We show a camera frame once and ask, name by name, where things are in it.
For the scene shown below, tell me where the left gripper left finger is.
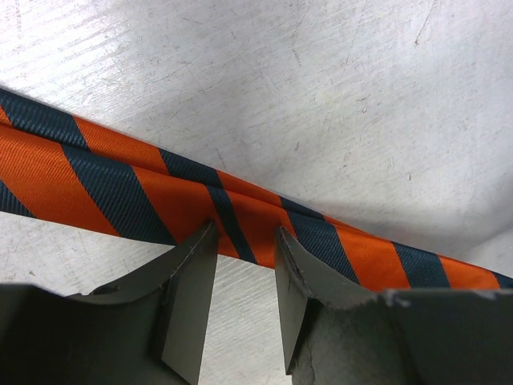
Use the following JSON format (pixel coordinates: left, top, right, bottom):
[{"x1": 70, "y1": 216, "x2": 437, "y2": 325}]
[{"x1": 1, "y1": 222, "x2": 218, "y2": 384}]

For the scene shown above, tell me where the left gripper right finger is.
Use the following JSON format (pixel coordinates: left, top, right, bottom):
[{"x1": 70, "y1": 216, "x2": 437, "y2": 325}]
[{"x1": 275, "y1": 228, "x2": 512, "y2": 384}]

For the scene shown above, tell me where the orange navy striped tie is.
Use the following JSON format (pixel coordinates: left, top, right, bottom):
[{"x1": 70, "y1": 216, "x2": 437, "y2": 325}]
[{"x1": 1, "y1": 90, "x2": 512, "y2": 291}]

